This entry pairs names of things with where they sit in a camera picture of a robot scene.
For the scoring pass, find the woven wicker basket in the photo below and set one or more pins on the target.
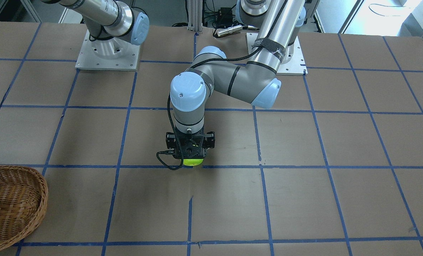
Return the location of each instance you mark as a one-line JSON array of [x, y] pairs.
[[23, 203]]

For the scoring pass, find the aluminium frame post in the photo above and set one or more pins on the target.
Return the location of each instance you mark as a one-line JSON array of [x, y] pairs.
[[195, 15]]

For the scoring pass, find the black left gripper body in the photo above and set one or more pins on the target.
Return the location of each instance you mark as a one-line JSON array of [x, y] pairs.
[[171, 140]]

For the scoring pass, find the silver metal cylinder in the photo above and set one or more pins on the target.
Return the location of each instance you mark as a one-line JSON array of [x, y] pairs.
[[228, 31]]

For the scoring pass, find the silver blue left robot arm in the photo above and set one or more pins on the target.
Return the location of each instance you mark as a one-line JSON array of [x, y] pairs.
[[251, 78]]

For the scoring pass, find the black power adapter box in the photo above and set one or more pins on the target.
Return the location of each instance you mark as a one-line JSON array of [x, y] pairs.
[[225, 15]]

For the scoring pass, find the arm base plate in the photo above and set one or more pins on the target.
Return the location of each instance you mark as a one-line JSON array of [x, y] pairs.
[[293, 58], [110, 55]]

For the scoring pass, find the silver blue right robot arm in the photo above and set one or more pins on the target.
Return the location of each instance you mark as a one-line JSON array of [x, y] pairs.
[[107, 19]]

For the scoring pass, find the green apple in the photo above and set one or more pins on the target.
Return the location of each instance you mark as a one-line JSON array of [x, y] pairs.
[[192, 162]]

